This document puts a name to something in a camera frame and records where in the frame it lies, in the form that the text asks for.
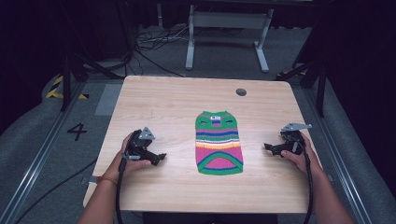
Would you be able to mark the white metal desk frame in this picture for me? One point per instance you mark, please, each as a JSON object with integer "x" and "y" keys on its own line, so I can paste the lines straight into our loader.
{"x": 229, "y": 20}

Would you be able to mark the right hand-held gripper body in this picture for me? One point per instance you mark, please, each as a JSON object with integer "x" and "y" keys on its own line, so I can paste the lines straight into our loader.
{"x": 292, "y": 141}

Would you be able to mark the grey table grommet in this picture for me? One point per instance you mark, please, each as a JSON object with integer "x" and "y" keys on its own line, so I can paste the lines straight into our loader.
{"x": 241, "y": 92}

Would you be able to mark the striped knitted pet sweater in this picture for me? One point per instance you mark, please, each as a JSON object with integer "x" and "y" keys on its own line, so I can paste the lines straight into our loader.
{"x": 219, "y": 146}

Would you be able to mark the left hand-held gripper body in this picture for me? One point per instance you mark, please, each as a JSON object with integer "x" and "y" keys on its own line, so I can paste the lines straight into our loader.
{"x": 139, "y": 146}

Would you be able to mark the yellow black floor tape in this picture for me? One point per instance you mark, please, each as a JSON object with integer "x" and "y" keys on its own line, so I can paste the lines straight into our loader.
{"x": 54, "y": 91}

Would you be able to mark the person's right hand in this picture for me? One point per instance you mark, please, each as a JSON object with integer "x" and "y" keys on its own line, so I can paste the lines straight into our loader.
{"x": 303, "y": 160}

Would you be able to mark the black metal stand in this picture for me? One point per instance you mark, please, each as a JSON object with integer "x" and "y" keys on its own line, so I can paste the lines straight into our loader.
{"x": 67, "y": 77}
{"x": 320, "y": 84}

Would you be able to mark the person's left hand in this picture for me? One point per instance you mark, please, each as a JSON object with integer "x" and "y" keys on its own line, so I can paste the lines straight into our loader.
{"x": 130, "y": 166}

